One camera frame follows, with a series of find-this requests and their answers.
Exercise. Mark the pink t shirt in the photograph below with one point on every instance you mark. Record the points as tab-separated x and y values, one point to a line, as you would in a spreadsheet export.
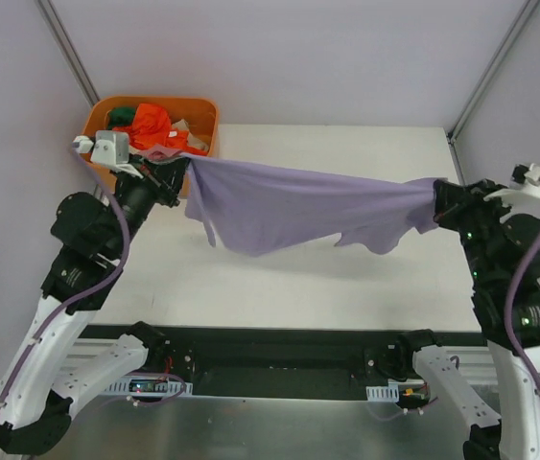
158	153

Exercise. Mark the white cable duct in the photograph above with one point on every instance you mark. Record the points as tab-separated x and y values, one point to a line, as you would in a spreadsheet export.
147	387
383	394

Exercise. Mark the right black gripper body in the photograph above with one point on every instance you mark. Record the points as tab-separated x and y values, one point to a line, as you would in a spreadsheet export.
453	206

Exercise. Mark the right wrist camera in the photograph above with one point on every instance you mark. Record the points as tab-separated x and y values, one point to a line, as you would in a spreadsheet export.
524	186

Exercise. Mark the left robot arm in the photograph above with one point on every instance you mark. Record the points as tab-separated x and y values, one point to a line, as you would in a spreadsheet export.
36	406

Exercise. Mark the left white cable duct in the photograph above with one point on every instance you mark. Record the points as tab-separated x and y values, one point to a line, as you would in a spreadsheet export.
147	387

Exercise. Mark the right white cable duct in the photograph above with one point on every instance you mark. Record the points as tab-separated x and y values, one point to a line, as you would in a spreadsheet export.
383	394

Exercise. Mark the aluminium frame post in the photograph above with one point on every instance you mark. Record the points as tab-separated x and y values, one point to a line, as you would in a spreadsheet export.
493	67
56	27

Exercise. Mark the left aluminium frame post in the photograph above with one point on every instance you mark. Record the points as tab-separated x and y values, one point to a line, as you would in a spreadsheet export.
56	27

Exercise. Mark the purple t shirt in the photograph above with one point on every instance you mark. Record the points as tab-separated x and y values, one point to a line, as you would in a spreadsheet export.
254	209

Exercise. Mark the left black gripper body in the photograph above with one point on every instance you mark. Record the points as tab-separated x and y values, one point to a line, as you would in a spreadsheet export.
165	175

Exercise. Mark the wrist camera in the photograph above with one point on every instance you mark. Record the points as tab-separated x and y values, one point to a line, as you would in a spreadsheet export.
524	186
109	149

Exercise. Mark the right aluminium frame post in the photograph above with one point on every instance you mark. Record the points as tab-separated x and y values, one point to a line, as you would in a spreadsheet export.
493	67

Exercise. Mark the orange t shirt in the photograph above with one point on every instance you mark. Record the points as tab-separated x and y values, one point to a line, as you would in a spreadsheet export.
150	127

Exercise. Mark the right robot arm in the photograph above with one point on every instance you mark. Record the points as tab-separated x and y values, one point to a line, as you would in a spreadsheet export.
499	230

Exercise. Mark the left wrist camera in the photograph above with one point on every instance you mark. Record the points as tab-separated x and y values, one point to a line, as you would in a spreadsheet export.
109	149

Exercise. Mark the orange plastic bin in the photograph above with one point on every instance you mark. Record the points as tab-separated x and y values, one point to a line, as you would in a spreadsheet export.
202	115

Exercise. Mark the green t shirt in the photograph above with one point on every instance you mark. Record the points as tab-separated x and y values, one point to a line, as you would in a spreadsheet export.
121	116

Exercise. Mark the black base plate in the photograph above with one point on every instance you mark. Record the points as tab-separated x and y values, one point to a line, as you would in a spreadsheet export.
286	364

